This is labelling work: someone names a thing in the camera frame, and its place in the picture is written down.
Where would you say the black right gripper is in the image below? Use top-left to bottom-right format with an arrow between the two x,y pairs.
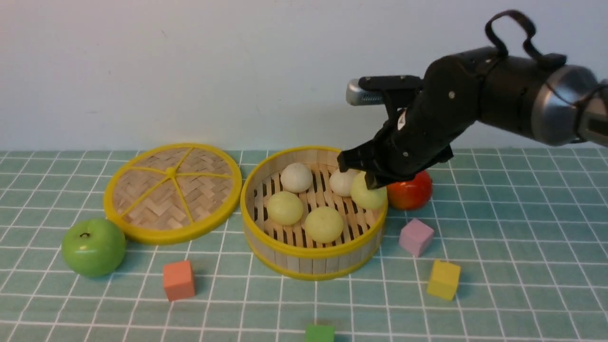
337,102 -> 454,190

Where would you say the white bun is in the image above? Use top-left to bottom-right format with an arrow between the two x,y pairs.
280,162 -> 314,193
329,169 -> 359,198

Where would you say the yellow-green bun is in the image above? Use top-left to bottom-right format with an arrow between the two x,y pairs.
266,191 -> 304,226
350,172 -> 387,210
304,207 -> 345,243

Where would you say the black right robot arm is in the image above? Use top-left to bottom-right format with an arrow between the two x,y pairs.
337,9 -> 608,189

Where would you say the bamboo steamer tray yellow rim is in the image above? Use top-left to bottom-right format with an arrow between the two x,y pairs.
240,146 -> 388,281

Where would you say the bamboo steamer lid yellow rim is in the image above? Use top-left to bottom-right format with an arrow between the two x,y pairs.
104,143 -> 242,245

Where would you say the red tomato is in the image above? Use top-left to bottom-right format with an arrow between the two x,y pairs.
387,171 -> 434,211

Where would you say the pink cube block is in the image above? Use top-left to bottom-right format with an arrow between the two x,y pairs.
398,219 -> 435,257

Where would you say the yellow cube block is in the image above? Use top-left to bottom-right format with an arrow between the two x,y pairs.
426,259 -> 462,301

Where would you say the green checkered tablecloth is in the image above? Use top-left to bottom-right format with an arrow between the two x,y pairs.
0,149 -> 608,342

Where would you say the green cube block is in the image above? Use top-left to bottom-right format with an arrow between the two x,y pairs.
304,324 -> 336,342

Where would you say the orange cube block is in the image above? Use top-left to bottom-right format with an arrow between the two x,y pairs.
163,260 -> 196,302

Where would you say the green apple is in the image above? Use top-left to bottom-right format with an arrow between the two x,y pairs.
61,217 -> 127,278

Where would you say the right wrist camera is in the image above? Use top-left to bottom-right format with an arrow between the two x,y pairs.
346,75 -> 423,118

